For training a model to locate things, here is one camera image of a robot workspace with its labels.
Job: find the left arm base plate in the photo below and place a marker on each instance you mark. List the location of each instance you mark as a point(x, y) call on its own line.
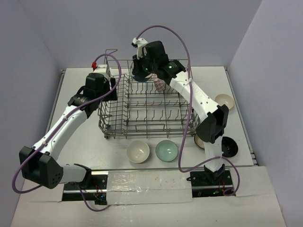
point(95, 191)

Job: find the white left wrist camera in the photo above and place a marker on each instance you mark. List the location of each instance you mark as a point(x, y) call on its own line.
point(100, 70)

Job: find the black ceramic bowl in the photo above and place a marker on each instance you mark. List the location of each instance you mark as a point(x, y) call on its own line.
point(229, 147)

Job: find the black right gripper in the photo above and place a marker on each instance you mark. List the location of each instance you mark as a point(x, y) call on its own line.
point(136, 70)

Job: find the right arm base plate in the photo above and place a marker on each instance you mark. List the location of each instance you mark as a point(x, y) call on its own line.
point(204, 186)

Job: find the blue inside red patterned bowl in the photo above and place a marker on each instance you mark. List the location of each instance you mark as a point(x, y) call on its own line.
point(160, 85)

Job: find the grey wire dish rack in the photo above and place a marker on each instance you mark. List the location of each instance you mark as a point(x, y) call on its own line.
point(141, 111)

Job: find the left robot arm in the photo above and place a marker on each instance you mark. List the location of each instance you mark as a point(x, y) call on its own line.
point(39, 162)

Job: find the white ceramic bowl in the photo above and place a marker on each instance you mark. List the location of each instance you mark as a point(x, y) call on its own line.
point(138, 151)

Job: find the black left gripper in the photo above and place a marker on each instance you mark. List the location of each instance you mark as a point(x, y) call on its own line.
point(112, 89)

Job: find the dark teal white bowl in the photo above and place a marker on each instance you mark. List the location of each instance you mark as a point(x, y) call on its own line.
point(141, 79)

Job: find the light green ceramic bowl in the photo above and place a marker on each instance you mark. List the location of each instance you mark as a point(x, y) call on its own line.
point(166, 151)

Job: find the brown rimmed cream bowl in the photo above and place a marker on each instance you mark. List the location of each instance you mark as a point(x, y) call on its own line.
point(199, 142)

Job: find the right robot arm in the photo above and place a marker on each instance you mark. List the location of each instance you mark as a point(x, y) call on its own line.
point(213, 117)

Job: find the aluminium mounting rail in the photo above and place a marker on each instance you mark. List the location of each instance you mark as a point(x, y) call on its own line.
point(162, 172)

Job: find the white bowl orange rim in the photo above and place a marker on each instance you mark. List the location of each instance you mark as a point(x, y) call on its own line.
point(224, 99)

